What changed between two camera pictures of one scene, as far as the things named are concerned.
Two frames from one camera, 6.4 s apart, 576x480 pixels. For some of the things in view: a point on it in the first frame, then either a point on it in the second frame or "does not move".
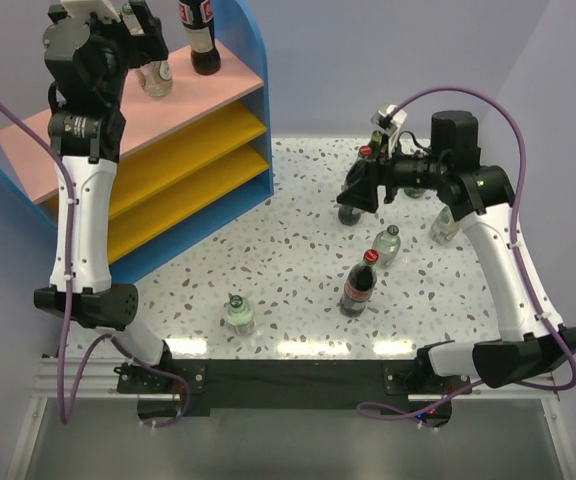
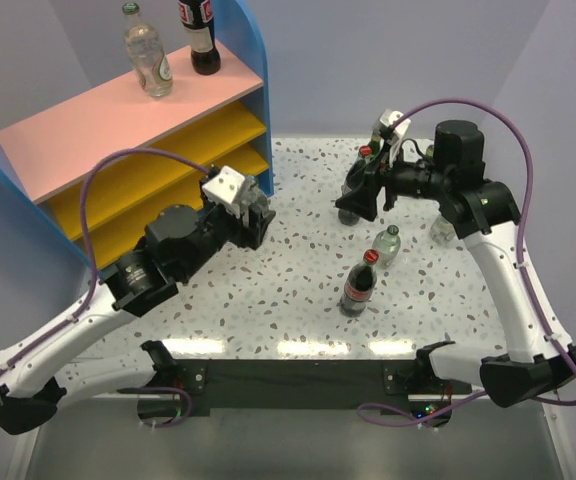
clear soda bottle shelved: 156,78 does not move
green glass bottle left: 376,143 does not move
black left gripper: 143,48 to 251,233
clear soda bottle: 240,316 to 253,197
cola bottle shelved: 197,17 does not move
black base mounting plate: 288,386 does not move
